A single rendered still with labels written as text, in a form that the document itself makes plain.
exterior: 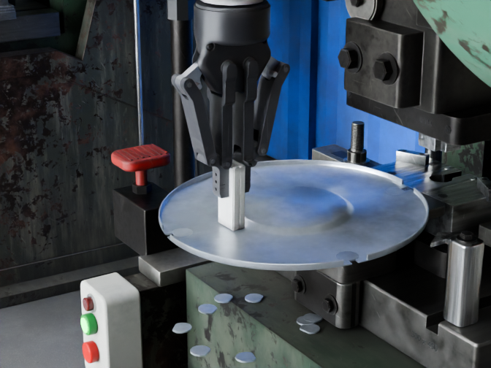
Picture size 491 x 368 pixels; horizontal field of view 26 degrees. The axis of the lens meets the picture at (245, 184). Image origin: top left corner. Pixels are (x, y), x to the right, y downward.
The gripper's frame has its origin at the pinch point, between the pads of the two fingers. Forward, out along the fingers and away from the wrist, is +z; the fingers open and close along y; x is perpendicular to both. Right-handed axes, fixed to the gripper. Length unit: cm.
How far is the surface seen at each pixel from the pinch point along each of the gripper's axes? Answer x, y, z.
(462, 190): 5.4, -28.0, 3.6
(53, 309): -137, -36, 82
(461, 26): 33.3, 2.2, -23.8
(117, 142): -150, -61, 46
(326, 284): 2.6, -11.0, 12.1
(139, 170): -29.6, -4.9, 7.2
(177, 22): -84, -43, 1
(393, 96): 4.8, -17.3, -9.1
